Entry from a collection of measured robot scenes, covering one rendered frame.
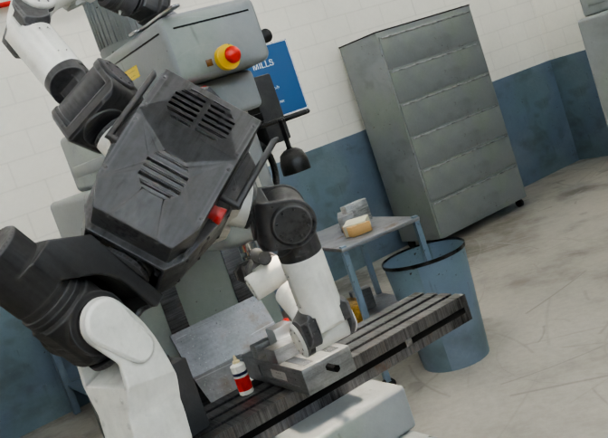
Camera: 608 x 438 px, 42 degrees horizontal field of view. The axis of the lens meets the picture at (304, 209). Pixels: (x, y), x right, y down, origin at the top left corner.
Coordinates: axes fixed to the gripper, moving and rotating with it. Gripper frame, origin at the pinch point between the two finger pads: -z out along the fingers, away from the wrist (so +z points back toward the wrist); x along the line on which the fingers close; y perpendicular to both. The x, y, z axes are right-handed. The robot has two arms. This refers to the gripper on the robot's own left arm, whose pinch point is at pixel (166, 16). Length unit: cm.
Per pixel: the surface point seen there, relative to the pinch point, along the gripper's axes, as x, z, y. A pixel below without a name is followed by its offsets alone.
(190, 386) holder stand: -4, -20, -92
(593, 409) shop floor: 0, -229, -89
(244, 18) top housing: 23.3, -6.8, -6.0
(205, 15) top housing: 20.9, 2.9, -8.5
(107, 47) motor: -23.9, 2.7, -2.1
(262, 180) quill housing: 10.1, -27.2, -39.2
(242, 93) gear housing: 13.7, -15.7, -19.9
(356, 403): 20, -55, -94
